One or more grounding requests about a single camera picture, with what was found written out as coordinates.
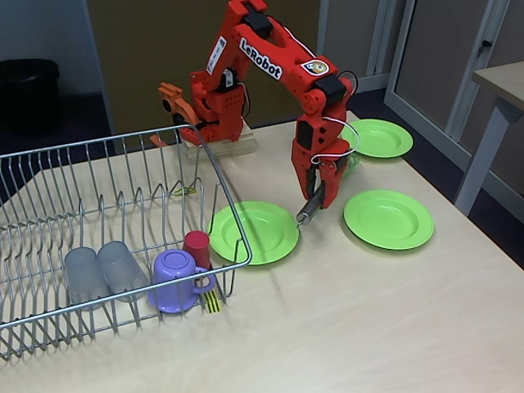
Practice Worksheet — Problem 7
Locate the green whisk with metal handle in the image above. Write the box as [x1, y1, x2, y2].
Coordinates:
[295, 153, 364, 228]

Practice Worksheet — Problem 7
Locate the green plastic plate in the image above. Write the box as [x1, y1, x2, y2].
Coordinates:
[339, 118, 413, 160]
[342, 189, 436, 251]
[207, 200, 300, 266]

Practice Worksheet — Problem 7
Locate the red plastic cup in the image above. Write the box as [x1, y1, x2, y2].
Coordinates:
[182, 230, 213, 271]

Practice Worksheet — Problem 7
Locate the purple plastic mug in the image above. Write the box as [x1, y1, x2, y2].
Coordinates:
[147, 249, 217, 314]

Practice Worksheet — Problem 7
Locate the translucent grey plastic cup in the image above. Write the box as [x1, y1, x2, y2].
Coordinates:
[97, 241, 148, 303]
[64, 246, 108, 307]

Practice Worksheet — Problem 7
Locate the wooden base block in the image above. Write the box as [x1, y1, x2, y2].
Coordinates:
[182, 122, 257, 165]

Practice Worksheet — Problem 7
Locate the grey shutter-door cabinet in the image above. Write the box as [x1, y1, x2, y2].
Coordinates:
[314, 0, 394, 102]

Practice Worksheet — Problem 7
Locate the orange table clamp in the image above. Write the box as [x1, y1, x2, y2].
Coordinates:
[149, 81, 206, 148]

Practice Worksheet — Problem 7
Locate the yellow black striped tape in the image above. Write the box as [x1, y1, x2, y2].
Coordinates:
[203, 290, 223, 316]

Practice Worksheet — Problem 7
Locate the grey cabinet with key lock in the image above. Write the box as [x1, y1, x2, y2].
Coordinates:
[383, 0, 524, 193]

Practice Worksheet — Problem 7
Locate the brown cork board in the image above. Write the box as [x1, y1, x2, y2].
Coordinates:
[84, 0, 320, 136]

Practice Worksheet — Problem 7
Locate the beige side table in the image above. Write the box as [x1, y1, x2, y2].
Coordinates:
[454, 61, 524, 216]

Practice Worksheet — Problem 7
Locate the black waste bin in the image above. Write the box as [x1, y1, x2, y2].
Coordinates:
[0, 59, 61, 136]

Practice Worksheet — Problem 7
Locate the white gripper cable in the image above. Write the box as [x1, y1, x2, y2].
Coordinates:
[269, 11, 361, 165]

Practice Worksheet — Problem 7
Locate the metal wire dish rack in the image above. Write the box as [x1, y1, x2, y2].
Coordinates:
[0, 124, 253, 362]

